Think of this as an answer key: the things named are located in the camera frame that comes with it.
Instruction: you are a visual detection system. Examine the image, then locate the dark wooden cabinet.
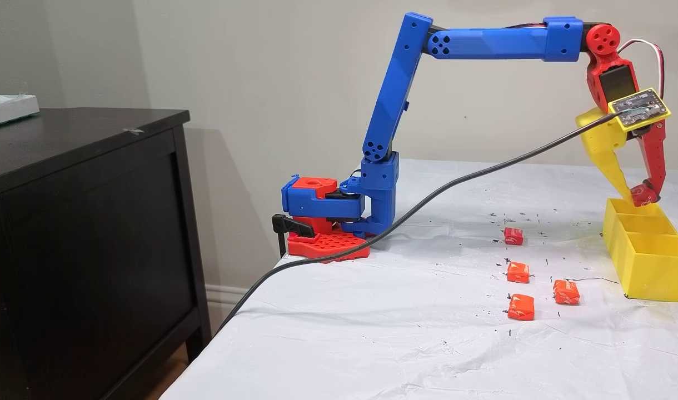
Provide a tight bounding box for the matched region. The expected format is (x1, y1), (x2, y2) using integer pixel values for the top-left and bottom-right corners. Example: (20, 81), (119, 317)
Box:
(0, 107), (213, 400)

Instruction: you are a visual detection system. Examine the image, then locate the white baseboard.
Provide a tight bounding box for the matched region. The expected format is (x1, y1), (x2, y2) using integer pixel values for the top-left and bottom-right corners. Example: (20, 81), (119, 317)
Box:
(205, 283), (256, 337)

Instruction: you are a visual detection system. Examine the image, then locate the camera board on yellow mount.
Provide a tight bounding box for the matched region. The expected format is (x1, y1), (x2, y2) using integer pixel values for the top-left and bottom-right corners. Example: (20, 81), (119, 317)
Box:
(609, 88), (672, 132)

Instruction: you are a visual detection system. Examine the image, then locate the white tablecloth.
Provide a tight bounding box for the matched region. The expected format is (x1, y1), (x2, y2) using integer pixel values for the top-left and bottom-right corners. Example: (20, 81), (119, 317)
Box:
(160, 158), (678, 400)

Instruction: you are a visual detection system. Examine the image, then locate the black camera cable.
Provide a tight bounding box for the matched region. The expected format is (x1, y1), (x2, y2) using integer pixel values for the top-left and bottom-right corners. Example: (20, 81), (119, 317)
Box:
(213, 111), (620, 336)

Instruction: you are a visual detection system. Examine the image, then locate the white flat box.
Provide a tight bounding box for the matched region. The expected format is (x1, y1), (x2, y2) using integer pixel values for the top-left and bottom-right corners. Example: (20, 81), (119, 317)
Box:
(0, 94), (41, 129)

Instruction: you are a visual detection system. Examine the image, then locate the black red white servo wire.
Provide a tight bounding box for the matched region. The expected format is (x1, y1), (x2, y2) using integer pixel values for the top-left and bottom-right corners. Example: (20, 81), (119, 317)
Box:
(617, 39), (665, 92)

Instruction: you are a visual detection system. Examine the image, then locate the black table clamp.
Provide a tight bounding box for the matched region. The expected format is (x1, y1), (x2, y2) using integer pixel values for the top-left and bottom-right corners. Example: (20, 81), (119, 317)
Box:
(271, 214), (317, 259)

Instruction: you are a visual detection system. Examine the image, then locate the yellow three-compartment box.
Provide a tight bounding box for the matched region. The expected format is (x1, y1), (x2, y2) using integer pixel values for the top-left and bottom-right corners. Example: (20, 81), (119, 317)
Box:
(602, 198), (678, 303)

